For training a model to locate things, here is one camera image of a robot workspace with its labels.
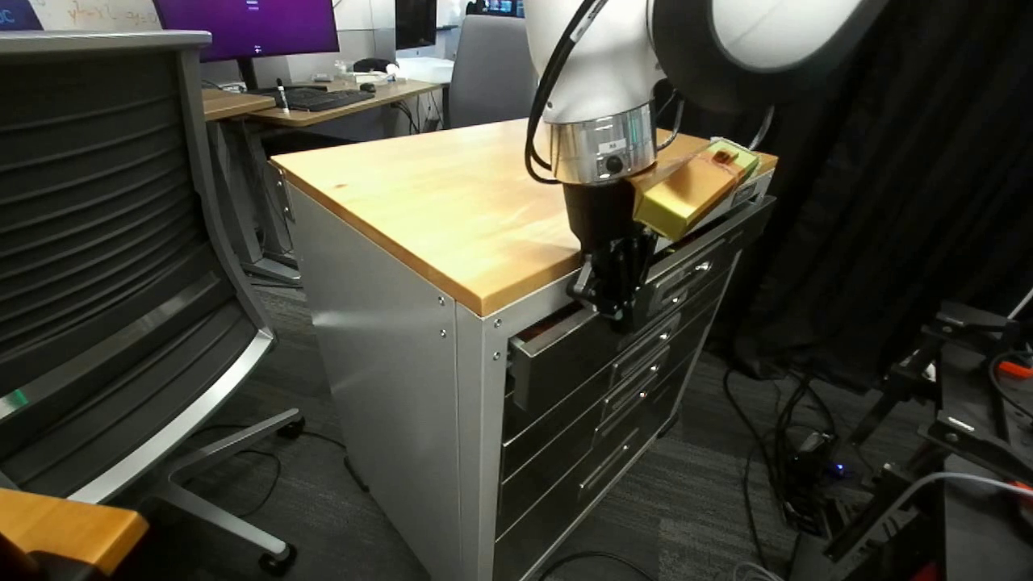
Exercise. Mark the long wooden office desk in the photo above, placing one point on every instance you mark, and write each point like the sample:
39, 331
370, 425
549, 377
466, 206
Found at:
220, 104

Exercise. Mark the purple screen computer monitor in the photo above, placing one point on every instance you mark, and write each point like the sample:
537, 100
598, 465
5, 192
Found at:
253, 26

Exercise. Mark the grey mesh office chair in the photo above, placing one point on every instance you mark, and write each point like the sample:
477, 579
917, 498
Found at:
125, 317

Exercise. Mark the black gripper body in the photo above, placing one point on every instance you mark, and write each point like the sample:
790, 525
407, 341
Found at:
611, 241

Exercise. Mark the black keyboard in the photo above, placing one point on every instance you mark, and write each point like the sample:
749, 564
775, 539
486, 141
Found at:
315, 97

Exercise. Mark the wooden side table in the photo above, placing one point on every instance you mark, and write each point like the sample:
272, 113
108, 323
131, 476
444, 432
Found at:
90, 533

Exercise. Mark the grey top drawer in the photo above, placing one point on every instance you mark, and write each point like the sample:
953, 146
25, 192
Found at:
584, 353

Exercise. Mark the grey tool cabinet wooden top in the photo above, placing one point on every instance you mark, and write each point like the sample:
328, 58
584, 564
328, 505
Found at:
425, 260

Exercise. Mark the yellow sponge block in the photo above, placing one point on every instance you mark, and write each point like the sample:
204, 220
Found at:
687, 192

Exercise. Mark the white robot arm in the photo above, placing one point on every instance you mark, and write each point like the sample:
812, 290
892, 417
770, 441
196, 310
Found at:
591, 121

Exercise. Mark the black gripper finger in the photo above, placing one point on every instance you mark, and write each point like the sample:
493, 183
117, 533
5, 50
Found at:
629, 314
584, 285

